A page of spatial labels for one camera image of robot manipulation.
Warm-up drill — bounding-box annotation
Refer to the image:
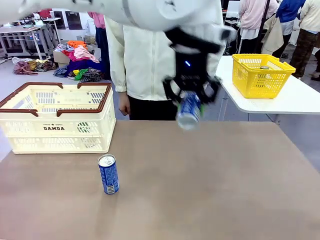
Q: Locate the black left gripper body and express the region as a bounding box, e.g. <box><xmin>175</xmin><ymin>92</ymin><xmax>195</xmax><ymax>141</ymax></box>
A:
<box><xmin>164</xmin><ymin>27</ymin><xmax>221</xmax><ymax>85</ymax></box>

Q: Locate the blue drink can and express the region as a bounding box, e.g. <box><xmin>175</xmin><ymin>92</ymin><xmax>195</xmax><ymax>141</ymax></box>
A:
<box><xmin>175</xmin><ymin>90</ymin><xmax>204</xmax><ymax>132</ymax></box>
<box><xmin>97</xmin><ymin>153</ymin><xmax>120</xmax><ymax>195</ymax></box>

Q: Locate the green drink can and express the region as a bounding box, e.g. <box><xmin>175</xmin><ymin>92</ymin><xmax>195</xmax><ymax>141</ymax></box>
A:
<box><xmin>76</xmin><ymin>121</ymin><xmax>91</xmax><ymax>133</ymax></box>

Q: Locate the cream-sleeved right forearm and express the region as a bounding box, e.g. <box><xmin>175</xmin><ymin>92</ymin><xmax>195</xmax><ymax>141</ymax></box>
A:
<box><xmin>109</xmin><ymin>49</ymin><xmax>129</xmax><ymax>94</ymax></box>

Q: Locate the yellow plastic basket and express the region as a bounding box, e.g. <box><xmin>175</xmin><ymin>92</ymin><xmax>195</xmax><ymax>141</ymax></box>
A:
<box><xmin>231</xmin><ymin>53</ymin><xmax>297</xmax><ymax>100</ymax></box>

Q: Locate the cream plastic shopping basket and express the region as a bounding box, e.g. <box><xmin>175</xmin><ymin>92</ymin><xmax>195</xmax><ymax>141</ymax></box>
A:
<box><xmin>0</xmin><ymin>81</ymin><xmax>117</xmax><ymax>155</ymax></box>

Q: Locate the person's right hand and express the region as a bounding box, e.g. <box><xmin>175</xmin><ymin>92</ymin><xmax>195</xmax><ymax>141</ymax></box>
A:
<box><xmin>118</xmin><ymin>93</ymin><xmax>132</xmax><ymax>117</ymax></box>

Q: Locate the person in cream jacket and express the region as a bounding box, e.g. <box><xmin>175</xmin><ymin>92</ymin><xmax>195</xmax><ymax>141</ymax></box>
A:
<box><xmin>103</xmin><ymin>14</ymin><xmax>225</xmax><ymax>121</ymax></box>

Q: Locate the white side table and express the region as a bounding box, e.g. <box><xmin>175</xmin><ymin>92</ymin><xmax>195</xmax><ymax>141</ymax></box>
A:
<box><xmin>215</xmin><ymin>55</ymin><xmax>320</xmax><ymax>123</ymax></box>

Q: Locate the bystander in pale pink top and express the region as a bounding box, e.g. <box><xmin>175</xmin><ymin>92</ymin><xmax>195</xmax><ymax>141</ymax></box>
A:
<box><xmin>238</xmin><ymin>0</ymin><xmax>279</xmax><ymax>55</ymax></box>

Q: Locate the beige hanging coat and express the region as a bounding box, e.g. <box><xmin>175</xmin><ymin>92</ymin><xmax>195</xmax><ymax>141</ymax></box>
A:
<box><xmin>262</xmin><ymin>13</ymin><xmax>285</xmax><ymax>56</ymax></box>

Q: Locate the colourful clothes pile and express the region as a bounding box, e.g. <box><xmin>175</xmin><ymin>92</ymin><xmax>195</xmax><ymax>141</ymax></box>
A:
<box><xmin>53</xmin><ymin>39</ymin><xmax>106</xmax><ymax>83</ymax></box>

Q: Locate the bystander in pink hoodie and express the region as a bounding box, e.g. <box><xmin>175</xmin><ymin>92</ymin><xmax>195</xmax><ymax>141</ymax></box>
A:
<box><xmin>87</xmin><ymin>11</ymin><xmax>111</xmax><ymax>81</ymax></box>

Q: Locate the white container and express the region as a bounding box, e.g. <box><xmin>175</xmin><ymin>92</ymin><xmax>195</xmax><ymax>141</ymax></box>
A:
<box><xmin>86</xmin><ymin>18</ymin><xmax>97</xmax><ymax>36</ymax></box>

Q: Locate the bystander in camouflage trousers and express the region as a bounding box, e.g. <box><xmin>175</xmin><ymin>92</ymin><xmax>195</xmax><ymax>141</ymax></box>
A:
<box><xmin>289</xmin><ymin>0</ymin><xmax>320</xmax><ymax>78</ymax></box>

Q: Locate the bystander in blue top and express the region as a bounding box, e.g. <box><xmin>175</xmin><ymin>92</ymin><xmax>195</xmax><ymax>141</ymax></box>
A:
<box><xmin>271</xmin><ymin>0</ymin><xmax>307</xmax><ymax>60</ymax></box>

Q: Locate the cardboard box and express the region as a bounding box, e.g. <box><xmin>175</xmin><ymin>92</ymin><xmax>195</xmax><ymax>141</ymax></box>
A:
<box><xmin>52</xmin><ymin>48</ymin><xmax>71</xmax><ymax>68</ymax></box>

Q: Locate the black board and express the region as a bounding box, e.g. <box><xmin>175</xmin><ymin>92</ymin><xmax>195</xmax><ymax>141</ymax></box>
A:
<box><xmin>65</xmin><ymin>10</ymin><xmax>83</xmax><ymax>31</ymax></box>
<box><xmin>52</xmin><ymin>10</ymin><xmax>66</xmax><ymax>31</ymax></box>

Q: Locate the dull patterned clothes pile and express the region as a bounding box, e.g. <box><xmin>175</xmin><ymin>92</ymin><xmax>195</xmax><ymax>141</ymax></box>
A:
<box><xmin>11</xmin><ymin>56</ymin><xmax>58</xmax><ymax>76</ymax></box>

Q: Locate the grey metal work table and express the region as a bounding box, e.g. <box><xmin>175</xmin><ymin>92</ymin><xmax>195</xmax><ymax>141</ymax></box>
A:
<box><xmin>0</xmin><ymin>17</ymin><xmax>62</xmax><ymax>60</ymax></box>

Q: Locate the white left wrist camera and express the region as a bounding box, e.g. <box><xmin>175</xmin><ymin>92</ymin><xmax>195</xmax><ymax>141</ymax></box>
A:
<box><xmin>217</xmin><ymin>25</ymin><xmax>238</xmax><ymax>42</ymax></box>

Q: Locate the brown basket handle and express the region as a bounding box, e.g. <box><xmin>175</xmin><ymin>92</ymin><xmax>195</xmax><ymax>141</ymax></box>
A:
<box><xmin>56</xmin><ymin>81</ymin><xmax>113</xmax><ymax>118</ymax></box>
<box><xmin>0</xmin><ymin>81</ymin><xmax>64</xmax><ymax>118</ymax></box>

